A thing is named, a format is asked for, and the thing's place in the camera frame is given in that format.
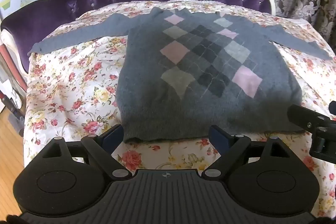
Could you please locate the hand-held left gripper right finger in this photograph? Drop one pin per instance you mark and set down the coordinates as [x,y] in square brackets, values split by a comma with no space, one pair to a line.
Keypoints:
[218,138]

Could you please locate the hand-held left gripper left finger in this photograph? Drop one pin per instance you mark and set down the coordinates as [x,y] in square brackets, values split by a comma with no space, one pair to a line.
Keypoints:
[114,135]

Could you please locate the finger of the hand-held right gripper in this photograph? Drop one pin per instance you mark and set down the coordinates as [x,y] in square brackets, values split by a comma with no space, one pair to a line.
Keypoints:
[304,116]

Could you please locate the grey argyle sweater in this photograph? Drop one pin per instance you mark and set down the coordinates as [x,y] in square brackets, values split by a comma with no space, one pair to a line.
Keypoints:
[183,77]

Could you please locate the floral blanket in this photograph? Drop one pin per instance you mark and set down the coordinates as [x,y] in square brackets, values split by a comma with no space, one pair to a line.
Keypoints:
[73,87]

